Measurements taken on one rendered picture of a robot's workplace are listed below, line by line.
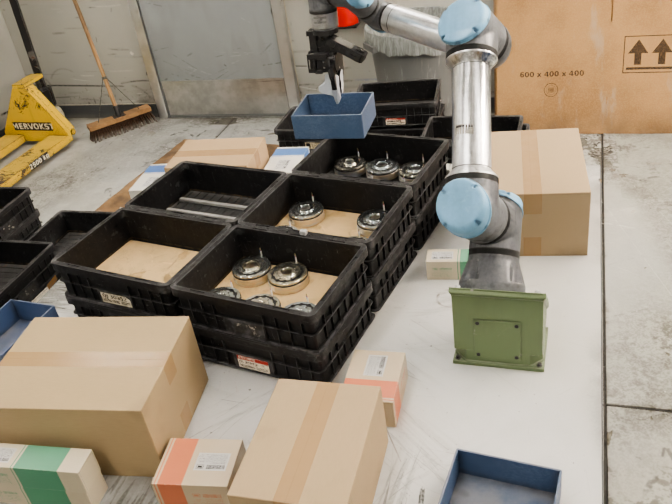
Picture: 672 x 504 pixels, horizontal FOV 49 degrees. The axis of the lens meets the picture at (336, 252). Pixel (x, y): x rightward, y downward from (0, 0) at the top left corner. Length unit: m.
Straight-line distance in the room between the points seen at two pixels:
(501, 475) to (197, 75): 4.15
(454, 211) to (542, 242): 0.58
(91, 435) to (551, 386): 1.00
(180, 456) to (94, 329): 0.39
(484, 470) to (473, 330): 0.34
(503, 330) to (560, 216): 0.48
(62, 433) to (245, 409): 0.40
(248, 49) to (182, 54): 0.49
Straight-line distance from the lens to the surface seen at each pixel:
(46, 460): 1.66
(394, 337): 1.87
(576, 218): 2.08
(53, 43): 5.81
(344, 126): 2.01
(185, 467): 1.58
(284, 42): 4.89
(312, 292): 1.84
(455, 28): 1.71
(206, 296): 1.74
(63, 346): 1.80
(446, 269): 2.03
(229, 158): 2.54
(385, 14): 2.04
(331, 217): 2.14
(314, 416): 1.48
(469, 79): 1.68
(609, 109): 4.45
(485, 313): 1.68
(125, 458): 1.68
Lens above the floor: 1.90
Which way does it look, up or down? 33 degrees down
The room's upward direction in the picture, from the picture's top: 9 degrees counter-clockwise
